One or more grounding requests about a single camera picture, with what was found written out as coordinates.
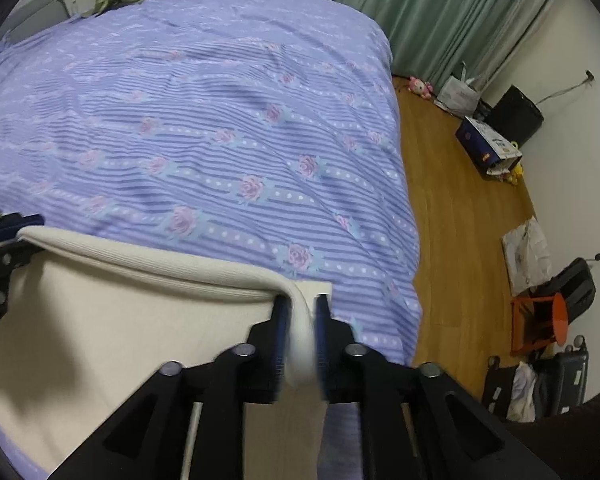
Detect grey padded headboard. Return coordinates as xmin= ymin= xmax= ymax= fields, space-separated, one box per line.
xmin=2 ymin=0 xmax=76 ymax=46

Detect black suitcase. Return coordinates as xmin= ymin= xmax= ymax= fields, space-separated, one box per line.
xmin=550 ymin=335 xmax=591 ymax=413

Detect blue and white box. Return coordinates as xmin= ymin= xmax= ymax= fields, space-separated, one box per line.
xmin=455 ymin=116 xmax=524 ymax=176

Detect green curtain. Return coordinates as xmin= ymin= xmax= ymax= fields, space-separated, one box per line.
xmin=310 ymin=0 xmax=566 ymax=92

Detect white crumpled cloth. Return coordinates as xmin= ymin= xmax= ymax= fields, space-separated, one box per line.
xmin=507 ymin=362 xmax=537 ymax=422

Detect yellow toy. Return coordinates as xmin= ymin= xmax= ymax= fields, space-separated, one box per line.
xmin=500 ymin=162 xmax=526 ymax=186

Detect wall cable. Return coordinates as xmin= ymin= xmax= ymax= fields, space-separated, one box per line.
xmin=534 ymin=70 xmax=596 ymax=107

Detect purple floral bedspread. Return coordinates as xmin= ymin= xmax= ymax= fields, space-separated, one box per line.
xmin=0 ymin=0 xmax=422 ymax=480

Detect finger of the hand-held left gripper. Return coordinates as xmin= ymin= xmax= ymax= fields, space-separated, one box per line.
xmin=0 ymin=190 xmax=46 ymax=242
xmin=0 ymin=241 xmax=45 ymax=343

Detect black backpack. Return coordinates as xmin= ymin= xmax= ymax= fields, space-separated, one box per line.
xmin=530 ymin=257 xmax=597 ymax=326

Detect pink plush toy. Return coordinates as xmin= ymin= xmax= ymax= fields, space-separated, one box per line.
xmin=407 ymin=76 xmax=434 ymax=101

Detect dark cloth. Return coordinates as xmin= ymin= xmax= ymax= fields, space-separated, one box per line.
xmin=502 ymin=375 xmax=600 ymax=480

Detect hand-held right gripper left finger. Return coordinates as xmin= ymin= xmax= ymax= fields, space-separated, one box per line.
xmin=47 ymin=294 xmax=293 ymax=480

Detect orange stool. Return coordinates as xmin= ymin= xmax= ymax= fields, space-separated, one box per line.
xmin=510 ymin=292 xmax=572 ymax=357

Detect cream knit pants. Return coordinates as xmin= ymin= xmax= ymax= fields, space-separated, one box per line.
xmin=0 ymin=225 xmax=333 ymax=480

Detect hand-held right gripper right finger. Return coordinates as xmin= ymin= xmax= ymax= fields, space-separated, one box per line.
xmin=312 ymin=294 xmax=563 ymax=480

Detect white plastic bag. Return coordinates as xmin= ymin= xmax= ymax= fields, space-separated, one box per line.
xmin=501 ymin=217 xmax=551 ymax=296
xmin=434 ymin=62 xmax=482 ymax=116

